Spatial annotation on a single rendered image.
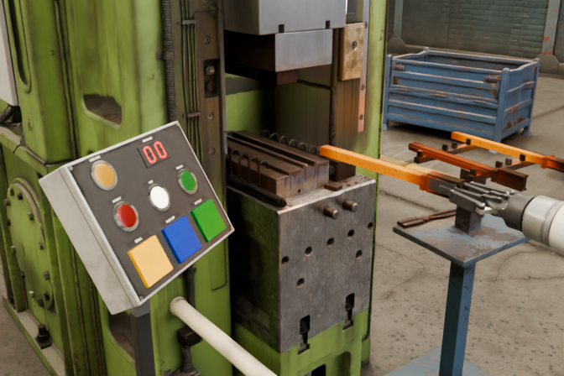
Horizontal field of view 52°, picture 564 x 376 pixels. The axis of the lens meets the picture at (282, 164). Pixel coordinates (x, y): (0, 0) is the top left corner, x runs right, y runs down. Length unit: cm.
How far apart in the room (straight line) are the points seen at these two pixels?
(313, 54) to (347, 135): 45
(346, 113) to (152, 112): 70
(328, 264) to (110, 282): 80
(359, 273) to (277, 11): 85
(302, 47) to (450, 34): 878
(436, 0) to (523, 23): 157
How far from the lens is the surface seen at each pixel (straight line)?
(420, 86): 551
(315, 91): 190
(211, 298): 176
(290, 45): 150
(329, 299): 180
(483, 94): 526
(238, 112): 204
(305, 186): 164
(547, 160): 195
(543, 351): 276
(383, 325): 273
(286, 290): 165
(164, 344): 174
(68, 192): 108
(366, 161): 145
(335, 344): 192
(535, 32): 957
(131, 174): 115
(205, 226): 124
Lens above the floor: 153
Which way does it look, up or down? 19 degrees down
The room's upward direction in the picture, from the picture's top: straight up
